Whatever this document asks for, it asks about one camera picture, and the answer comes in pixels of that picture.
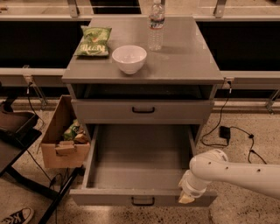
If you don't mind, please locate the cardboard box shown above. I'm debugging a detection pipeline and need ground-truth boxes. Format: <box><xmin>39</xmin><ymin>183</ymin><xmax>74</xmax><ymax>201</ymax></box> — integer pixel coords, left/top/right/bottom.
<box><xmin>41</xmin><ymin>95</ymin><xmax>90</xmax><ymax>168</ymax></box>

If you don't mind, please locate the white ceramic bowl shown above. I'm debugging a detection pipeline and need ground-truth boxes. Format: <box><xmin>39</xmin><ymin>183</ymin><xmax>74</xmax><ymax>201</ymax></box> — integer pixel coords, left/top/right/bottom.
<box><xmin>112</xmin><ymin>45</ymin><xmax>147</xmax><ymax>74</ymax></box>

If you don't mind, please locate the grey top drawer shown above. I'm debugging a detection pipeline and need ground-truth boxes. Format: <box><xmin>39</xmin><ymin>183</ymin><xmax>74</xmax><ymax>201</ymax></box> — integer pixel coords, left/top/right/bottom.
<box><xmin>72</xmin><ymin>100</ymin><xmax>214</xmax><ymax>124</ymax></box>

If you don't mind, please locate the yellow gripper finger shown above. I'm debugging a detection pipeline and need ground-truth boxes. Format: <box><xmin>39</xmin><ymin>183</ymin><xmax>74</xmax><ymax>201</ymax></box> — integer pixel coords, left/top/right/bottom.
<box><xmin>178</xmin><ymin>191</ymin><xmax>195</xmax><ymax>204</ymax></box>

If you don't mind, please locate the green snack bag in box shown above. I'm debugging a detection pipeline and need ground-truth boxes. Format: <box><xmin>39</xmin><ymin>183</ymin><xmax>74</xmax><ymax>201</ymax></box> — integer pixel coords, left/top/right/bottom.
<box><xmin>62</xmin><ymin>119</ymin><xmax>80</xmax><ymax>141</ymax></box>

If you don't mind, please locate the black power adapter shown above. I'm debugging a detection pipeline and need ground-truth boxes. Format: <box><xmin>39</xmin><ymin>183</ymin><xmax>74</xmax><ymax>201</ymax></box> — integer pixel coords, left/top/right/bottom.
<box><xmin>220</xmin><ymin>126</ymin><xmax>231</xmax><ymax>140</ymax></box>

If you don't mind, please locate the grey drawer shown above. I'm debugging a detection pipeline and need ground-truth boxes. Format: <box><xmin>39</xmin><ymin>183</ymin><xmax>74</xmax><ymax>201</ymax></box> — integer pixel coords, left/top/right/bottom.
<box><xmin>69</xmin><ymin>123</ymin><xmax>219</xmax><ymax>207</ymax></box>
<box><xmin>72</xmin><ymin>100</ymin><xmax>214</xmax><ymax>124</ymax></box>

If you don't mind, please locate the black white sneaker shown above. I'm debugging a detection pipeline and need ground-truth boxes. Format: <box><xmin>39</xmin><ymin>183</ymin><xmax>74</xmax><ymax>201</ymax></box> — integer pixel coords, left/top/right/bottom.
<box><xmin>0</xmin><ymin>207</ymin><xmax>34</xmax><ymax>224</ymax></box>

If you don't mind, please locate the black rolling cart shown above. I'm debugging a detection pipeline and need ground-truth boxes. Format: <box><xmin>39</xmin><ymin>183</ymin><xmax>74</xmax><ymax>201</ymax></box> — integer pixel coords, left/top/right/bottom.
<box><xmin>0</xmin><ymin>84</ymin><xmax>87</xmax><ymax>224</ymax></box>

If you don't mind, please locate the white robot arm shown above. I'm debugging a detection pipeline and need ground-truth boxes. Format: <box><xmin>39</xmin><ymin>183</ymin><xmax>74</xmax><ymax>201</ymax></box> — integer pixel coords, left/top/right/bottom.
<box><xmin>178</xmin><ymin>149</ymin><xmax>280</xmax><ymax>204</ymax></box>

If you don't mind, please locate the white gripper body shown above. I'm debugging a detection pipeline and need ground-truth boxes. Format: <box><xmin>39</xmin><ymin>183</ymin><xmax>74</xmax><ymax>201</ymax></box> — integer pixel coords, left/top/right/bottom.
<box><xmin>178</xmin><ymin>170</ymin><xmax>210</xmax><ymax>199</ymax></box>

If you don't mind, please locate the clear plastic water bottle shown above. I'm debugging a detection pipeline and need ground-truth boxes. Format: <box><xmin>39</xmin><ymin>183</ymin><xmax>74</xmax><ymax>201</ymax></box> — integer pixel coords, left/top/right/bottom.
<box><xmin>148</xmin><ymin>0</ymin><xmax>165</xmax><ymax>51</ymax></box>

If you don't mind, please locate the black cable left floor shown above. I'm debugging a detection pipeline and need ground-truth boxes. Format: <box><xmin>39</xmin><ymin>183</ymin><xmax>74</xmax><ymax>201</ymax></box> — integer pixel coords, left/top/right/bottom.
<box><xmin>25</xmin><ymin>81</ymin><xmax>64</xmax><ymax>224</ymax></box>

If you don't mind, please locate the grey drawer cabinet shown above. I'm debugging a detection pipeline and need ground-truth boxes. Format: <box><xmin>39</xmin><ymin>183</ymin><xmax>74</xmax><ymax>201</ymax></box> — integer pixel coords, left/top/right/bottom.
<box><xmin>62</xmin><ymin>16</ymin><xmax>223</xmax><ymax>140</ymax></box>

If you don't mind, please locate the grey metal railing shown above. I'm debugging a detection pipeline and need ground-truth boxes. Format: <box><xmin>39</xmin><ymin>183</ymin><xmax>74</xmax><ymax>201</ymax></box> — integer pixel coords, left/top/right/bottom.
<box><xmin>0</xmin><ymin>0</ymin><xmax>280</xmax><ymax>112</ymax></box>

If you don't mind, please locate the green chip bag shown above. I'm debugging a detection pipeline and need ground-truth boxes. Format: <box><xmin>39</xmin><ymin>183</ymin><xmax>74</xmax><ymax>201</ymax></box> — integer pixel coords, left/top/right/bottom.
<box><xmin>74</xmin><ymin>26</ymin><xmax>111</xmax><ymax>56</ymax></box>

